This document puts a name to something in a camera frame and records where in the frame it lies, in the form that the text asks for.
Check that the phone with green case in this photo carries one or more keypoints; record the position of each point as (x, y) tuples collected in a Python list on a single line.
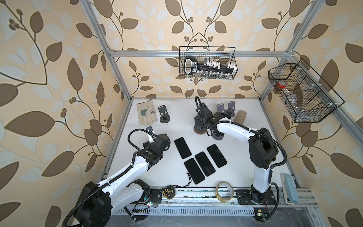
[(205, 164)]

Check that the grey blue device on rail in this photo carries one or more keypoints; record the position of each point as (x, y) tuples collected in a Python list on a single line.
[(289, 189)]

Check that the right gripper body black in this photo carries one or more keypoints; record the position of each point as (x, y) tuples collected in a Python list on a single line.
[(198, 121)]

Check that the grey phone stand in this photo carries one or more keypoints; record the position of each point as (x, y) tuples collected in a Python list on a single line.
[(220, 108)]

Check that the right wire basket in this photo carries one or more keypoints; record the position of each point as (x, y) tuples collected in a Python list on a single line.
[(308, 96)]

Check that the beige oval sponge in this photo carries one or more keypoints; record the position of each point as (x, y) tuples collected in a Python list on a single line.
[(240, 117)]

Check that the lilac back right stand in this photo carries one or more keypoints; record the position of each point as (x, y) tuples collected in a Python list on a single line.
[(217, 136)]

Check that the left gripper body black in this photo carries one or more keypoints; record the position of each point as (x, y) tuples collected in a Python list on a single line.
[(168, 143)]

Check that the wire basket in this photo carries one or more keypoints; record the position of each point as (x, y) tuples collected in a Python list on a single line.
[(308, 96), (222, 54)]

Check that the dark grey back stand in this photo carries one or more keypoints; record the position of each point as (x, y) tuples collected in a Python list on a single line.
[(164, 115)]

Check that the black yellow tape measure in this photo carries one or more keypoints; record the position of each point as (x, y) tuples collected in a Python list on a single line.
[(169, 192)]

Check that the aluminium front rail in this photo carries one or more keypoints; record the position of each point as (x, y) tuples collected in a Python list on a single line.
[(199, 196)]

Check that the clear tape roll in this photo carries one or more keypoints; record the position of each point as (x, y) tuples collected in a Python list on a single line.
[(224, 192)]

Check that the phone with purple case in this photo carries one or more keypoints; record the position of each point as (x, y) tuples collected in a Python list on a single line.
[(194, 170)]

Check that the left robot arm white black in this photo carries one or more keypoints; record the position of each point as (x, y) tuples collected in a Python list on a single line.
[(99, 201)]

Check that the black tool in basket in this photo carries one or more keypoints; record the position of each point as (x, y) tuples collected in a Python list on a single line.
[(191, 66)]

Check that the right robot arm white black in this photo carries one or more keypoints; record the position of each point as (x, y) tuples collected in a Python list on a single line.
[(265, 152)]

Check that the beige work glove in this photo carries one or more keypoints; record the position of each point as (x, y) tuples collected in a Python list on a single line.
[(146, 113)]

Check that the black phone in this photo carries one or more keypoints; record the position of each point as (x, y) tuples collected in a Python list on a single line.
[(183, 148), (217, 156)]

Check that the back wire basket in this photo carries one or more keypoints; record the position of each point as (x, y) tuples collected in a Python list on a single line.
[(222, 54)]

